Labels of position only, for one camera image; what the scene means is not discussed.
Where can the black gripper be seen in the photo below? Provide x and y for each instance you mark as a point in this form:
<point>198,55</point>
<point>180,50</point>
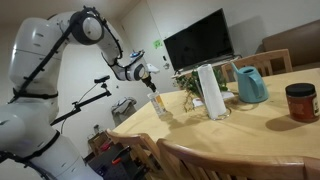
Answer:
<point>147,80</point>

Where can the white printed can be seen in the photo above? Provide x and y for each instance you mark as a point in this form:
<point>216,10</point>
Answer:
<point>159,106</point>

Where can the white paper towel roll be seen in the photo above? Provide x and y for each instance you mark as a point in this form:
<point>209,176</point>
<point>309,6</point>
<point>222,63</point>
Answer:
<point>211,91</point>

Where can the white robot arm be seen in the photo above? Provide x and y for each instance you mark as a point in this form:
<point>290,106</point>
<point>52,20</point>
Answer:
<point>30,133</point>

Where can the blue watering can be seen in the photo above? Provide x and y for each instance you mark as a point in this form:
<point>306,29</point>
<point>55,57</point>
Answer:
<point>251,86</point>

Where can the brown jar black lid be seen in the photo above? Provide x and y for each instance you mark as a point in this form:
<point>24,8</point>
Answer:
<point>301,105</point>

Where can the grey cloth bundle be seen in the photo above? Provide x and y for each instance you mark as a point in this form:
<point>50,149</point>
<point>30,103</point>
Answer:
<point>123,106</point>

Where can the potted green plant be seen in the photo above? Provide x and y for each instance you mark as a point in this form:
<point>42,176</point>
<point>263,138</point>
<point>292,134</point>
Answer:
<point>190,83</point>

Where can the wooden dining chair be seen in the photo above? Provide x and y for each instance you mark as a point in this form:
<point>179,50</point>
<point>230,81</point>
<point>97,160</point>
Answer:
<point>256,58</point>
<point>233,163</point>
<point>140,141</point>

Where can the black flat screen television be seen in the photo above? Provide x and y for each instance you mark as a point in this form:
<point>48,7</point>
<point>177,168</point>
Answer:
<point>200,40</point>

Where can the small glass jar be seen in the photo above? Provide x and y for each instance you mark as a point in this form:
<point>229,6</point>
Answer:
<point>96,129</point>

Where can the wooden crate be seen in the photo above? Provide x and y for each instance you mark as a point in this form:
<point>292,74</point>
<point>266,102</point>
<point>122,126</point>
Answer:
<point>98,141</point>

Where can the black equipment cart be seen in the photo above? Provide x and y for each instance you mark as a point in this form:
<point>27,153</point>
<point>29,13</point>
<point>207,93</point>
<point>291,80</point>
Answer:
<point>113,168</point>

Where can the brown armchair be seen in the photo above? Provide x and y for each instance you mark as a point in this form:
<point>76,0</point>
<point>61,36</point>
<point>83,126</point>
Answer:
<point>293,43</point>

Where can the white wall fixture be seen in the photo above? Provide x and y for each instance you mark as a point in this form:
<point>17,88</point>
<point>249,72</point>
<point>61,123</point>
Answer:
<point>166,66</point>

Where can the green wall note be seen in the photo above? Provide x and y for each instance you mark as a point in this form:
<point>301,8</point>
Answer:
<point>157,43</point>

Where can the black camera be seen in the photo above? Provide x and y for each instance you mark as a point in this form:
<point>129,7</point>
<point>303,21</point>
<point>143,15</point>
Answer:
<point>101,79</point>

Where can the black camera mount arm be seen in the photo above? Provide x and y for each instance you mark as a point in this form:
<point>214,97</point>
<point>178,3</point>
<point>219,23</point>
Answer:
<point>86,101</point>

